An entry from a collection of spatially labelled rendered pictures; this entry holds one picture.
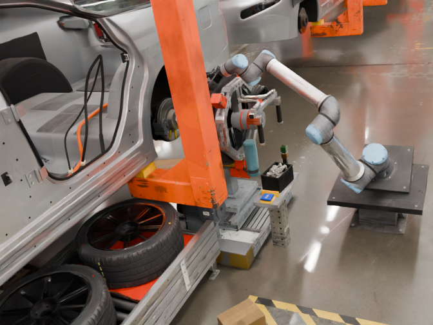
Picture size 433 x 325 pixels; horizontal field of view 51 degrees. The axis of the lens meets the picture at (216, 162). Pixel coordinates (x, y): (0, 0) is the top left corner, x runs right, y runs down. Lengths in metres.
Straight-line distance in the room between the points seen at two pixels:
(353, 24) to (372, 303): 4.36
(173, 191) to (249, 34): 3.05
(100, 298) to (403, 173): 2.09
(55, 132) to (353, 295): 2.22
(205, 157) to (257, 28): 3.11
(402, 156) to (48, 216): 2.29
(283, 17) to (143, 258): 3.70
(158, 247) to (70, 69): 2.70
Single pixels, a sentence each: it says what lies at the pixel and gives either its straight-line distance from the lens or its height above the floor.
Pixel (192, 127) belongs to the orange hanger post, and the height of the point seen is 1.08.
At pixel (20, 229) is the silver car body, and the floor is 0.92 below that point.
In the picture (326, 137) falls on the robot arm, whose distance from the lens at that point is 2.65.
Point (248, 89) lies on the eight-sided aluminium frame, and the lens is 3.32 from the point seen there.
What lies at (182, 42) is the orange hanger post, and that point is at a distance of 2.46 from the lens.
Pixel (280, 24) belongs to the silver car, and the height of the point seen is 0.96.
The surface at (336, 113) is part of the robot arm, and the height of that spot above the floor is 1.04.
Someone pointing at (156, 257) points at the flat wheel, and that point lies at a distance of 2.77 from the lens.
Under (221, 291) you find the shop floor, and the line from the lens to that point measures 3.05.
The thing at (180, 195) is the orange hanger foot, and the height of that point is 0.59.
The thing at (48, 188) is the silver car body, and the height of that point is 1.02.
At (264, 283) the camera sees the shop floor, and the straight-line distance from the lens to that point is 3.05.
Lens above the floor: 2.04
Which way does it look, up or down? 26 degrees down
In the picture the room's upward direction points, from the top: 11 degrees counter-clockwise
